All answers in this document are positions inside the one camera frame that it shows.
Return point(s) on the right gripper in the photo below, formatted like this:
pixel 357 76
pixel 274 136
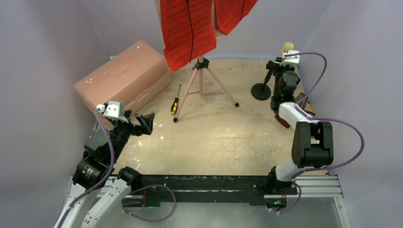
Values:
pixel 274 66

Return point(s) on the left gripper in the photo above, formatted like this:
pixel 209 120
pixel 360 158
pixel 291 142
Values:
pixel 146 120

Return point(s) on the cream microphone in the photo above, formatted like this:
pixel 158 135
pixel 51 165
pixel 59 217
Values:
pixel 287 47

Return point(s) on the brown metronome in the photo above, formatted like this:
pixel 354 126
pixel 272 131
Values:
pixel 303 105

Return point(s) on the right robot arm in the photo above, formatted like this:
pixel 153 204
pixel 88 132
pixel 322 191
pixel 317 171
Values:
pixel 312 145

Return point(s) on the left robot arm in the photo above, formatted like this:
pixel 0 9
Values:
pixel 102 150

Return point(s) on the black microphone stand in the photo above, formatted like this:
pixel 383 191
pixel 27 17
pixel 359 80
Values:
pixel 261 91

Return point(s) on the yellow black screwdriver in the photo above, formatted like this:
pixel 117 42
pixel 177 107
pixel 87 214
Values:
pixel 174 106

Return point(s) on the pink plastic storage box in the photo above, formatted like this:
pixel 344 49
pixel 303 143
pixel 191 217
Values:
pixel 134 77

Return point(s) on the red sheet music right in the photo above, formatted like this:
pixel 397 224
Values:
pixel 229 13

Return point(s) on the red sheet music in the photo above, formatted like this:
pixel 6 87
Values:
pixel 187 30
pixel 229 13

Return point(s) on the pink tripod music stand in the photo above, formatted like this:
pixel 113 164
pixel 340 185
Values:
pixel 202 65

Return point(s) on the red sheet music left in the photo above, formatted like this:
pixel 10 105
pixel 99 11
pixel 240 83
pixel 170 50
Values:
pixel 187 30

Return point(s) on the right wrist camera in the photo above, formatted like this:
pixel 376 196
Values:
pixel 290 58

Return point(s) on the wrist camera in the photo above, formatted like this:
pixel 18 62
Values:
pixel 290 58
pixel 113 110

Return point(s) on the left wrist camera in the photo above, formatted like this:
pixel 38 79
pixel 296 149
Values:
pixel 113 110

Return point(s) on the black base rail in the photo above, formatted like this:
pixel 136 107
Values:
pixel 209 189

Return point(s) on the aluminium frame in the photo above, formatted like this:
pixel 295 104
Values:
pixel 302 185

